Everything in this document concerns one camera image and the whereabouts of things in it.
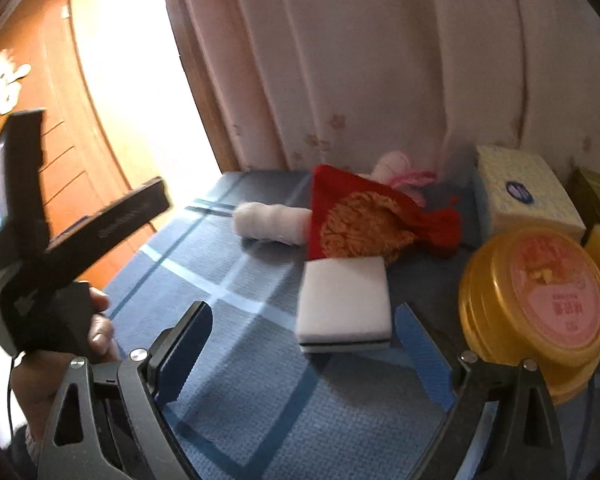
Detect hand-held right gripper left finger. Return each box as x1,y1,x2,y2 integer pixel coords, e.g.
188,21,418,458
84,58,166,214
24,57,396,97
37,300,216,480

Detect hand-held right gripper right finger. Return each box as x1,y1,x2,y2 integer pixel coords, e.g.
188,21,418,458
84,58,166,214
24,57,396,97
395,302,572,480

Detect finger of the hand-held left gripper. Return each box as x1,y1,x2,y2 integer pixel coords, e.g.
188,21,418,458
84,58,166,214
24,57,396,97
42,177,173,266
0,108,49,272

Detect white sponge block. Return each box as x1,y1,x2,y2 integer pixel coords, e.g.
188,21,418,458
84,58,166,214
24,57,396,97
295,256,394,354

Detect person's left hand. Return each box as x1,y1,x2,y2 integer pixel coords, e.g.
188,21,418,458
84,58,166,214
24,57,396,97
10,286,123,443

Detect wooden door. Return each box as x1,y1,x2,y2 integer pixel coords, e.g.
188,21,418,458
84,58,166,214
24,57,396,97
0,0,167,311

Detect blue plaid tablecloth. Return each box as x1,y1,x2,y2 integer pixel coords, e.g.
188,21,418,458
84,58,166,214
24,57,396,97
100,170,600,480

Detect white paper door decoration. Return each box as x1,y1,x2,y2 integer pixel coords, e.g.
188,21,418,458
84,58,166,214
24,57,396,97
0,49,33,134

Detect yellow round container pink lid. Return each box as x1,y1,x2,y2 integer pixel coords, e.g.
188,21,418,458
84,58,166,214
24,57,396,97
457,225,600,407

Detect white rolled towel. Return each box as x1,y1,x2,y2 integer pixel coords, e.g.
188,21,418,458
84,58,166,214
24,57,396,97
232,201,313,247

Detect red embroidered pouch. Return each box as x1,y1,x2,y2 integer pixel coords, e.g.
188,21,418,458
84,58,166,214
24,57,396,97
305,164,462,267

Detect yellow patterned tissue box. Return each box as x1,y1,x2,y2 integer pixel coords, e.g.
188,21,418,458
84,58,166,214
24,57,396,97
475,145,587,241

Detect pink white plush item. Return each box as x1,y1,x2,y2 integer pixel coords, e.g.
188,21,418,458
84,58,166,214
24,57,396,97
367,150,438,207

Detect pale floral curtain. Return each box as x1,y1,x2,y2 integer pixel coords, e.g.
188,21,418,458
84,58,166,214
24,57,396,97
170,0,600,183

